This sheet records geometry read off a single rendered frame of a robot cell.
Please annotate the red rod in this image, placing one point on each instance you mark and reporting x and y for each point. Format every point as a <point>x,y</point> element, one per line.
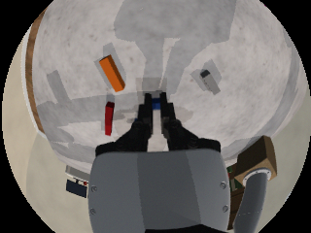
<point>109,111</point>

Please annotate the orange rod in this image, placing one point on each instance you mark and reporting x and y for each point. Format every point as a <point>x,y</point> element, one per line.
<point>111,71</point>

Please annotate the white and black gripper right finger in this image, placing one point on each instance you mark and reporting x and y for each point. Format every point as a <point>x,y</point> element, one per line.
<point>178,137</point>

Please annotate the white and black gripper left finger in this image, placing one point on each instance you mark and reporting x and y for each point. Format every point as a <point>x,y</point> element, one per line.
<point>133,139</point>

